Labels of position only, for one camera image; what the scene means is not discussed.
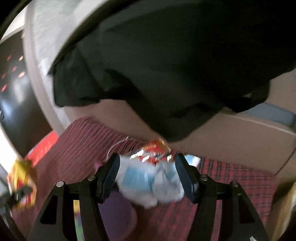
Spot yellow snack wrapper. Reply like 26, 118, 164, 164
6, 159, 37, 209

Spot white blue wrapper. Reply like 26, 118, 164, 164
115, 153, 202, 208

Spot red foil snack wrapper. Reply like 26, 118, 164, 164
128, 138, 174, 165

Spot trash bin with beige liner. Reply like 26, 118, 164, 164
266, 182, 295, 240

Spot pink purple paper cup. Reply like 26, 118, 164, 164
98, 192, 137, 240

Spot black hanging garment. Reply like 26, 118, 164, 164
49, 1, 295, 142

